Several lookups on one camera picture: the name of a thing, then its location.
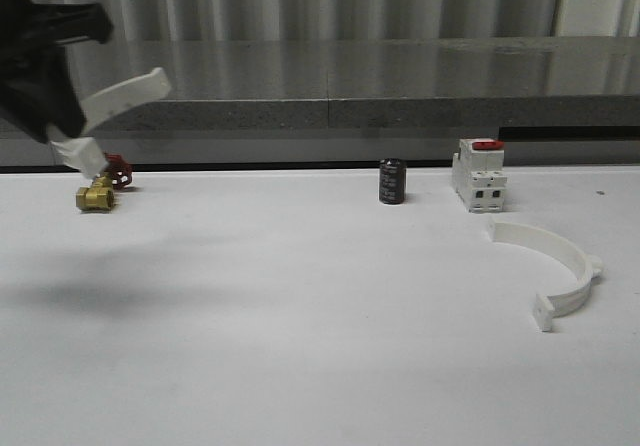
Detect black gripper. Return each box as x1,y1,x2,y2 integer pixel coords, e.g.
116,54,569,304
1,0,113,142

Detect white half pipe clamp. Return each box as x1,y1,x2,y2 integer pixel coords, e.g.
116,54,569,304
47,67,171,179
487,218,604,333

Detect brass valve red handwheel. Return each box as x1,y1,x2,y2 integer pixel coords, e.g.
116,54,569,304
75,154,133,212

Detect grey stone counter ledge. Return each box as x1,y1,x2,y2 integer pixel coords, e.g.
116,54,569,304
0,35,640,167

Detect black cylindrical capacitor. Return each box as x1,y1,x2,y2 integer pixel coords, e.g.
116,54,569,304
379,158,406,205

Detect white circuit breaker red switch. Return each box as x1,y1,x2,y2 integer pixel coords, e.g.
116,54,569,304
452,138,507,213

